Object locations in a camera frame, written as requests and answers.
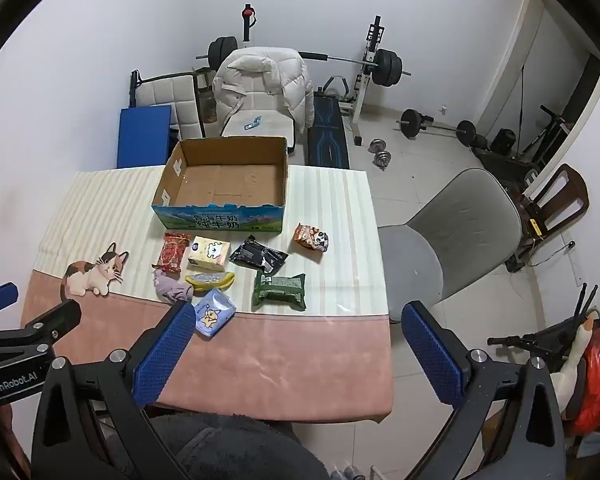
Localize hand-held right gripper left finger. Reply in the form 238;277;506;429
30;301;197;480

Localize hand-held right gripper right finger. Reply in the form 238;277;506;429
401;301;567;480

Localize blue tissue pack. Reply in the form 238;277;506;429
194;289;237;338

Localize purple cloth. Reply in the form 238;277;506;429
152;269;195;305

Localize yellow banana plush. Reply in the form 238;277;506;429
185;271;236;292

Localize red snack packet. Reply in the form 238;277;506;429
151;232;192;274

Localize green packet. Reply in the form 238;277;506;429
251;271;307;312

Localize black packet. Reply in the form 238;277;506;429
229;234;289;273

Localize orange snack packet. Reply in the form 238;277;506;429
294;223;329;252

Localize printed cardboard box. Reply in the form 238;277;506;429
151;136;289;235

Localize person's left forearm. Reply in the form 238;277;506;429
0;402;33;480

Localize person's dark fleece clothing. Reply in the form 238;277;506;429
150;412;331;480

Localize grey shell chair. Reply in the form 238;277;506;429
377;167;523;323

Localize white goose plush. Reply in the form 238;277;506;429
550;310;600;406

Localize black router antennas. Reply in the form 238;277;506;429
575;284;599;316

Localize dark exercise machine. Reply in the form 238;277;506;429
472;145;536;196

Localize blue foam mat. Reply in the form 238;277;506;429
116;105;173;169

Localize brown wooden chair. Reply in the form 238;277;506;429
510;162;590;261

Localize black speaker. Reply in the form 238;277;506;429
490;129;517;156

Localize short barbell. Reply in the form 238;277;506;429
396;108;481;147

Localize black weight bench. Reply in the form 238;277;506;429
305;76;357;170

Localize cream quilted chair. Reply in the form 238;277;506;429
130;71;206;143

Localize brown water jug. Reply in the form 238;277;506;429
194;67;218;123

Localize folded black scooter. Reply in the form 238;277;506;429
520;105;571;161

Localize cream cushioned chair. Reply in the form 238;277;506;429
221;109;296;156

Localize white barbell rack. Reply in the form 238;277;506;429
240;4;385;147

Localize white puffer jacket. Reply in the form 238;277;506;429
212;46;315;137

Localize long barbell with black plates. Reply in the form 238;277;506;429
196;36;412;86

